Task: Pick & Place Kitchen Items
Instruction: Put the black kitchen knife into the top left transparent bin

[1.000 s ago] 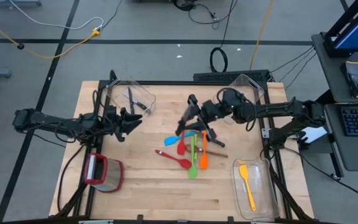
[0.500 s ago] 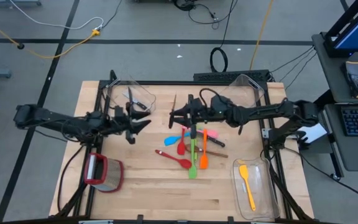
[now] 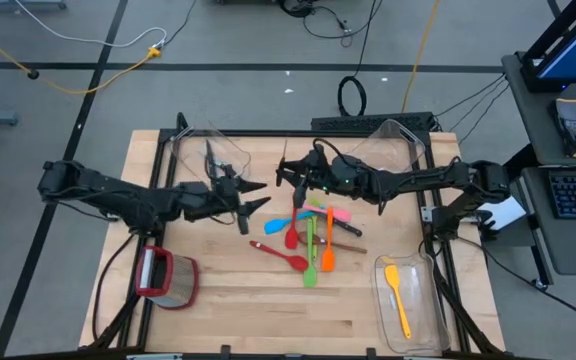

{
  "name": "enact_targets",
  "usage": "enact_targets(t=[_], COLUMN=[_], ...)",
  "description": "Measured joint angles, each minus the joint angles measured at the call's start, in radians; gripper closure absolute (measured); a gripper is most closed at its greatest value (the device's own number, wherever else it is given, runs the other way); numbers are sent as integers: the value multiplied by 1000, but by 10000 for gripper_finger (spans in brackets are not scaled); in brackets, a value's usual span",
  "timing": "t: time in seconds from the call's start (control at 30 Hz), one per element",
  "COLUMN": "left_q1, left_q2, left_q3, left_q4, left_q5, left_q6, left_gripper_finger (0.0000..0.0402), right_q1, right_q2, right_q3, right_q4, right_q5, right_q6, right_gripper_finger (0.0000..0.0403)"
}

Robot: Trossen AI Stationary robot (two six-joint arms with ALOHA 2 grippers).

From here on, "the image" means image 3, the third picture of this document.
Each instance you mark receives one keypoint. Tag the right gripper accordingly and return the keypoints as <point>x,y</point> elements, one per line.
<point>313,167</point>

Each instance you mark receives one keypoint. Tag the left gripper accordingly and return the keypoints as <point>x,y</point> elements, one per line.
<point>225,192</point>

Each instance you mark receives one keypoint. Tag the black serrated knife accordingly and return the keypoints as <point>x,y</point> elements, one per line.
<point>211,160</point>

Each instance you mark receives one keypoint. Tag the red silicone spatula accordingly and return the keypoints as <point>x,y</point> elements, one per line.
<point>291,239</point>

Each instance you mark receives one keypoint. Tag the red silicone spoon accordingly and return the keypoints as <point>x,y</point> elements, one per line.
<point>298,262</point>

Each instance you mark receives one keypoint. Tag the brown wooden spoon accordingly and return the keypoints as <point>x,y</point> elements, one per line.
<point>348,246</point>

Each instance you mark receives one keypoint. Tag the orange silicone spatula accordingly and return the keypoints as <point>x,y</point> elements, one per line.
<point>328,260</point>

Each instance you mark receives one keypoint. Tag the green silicone spatula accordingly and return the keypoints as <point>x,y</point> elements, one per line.
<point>310,276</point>

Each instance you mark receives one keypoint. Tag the yellow silicone spatula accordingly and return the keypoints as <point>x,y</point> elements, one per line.
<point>393,277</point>

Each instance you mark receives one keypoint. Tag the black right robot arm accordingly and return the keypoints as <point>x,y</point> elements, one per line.
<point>418,180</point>

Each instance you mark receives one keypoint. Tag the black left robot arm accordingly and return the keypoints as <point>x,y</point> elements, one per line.
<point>118,197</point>

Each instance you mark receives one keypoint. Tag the green silicone spoon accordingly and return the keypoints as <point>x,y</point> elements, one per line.
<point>316,205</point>

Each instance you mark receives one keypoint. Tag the blue silicone spatula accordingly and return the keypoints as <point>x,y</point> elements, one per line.
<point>274,226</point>

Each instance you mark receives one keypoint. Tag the clear plastic bin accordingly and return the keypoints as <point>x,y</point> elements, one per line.
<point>393,145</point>
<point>188,150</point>

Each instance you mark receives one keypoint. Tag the black perforated power strip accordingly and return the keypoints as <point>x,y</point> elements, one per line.
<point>368,121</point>

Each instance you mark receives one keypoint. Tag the red mesh basket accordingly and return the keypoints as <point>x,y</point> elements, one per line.
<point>178,280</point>

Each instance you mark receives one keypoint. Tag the clear rectangular dish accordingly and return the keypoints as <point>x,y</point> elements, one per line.
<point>428,310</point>

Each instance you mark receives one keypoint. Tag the white paper sheet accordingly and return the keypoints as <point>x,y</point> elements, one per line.
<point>508,212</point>

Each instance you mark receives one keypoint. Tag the dark grey side desk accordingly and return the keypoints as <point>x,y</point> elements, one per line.
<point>533,125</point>

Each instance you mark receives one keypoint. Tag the dark keyboard shelf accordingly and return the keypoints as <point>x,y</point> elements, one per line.
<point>568,245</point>

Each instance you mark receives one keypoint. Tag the black work gloves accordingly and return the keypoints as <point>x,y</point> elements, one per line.
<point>570,125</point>

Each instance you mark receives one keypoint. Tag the black table frame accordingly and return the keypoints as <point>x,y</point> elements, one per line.
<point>268,133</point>

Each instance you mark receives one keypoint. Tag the silver mounting bracket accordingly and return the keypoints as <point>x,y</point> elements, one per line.
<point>430,215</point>

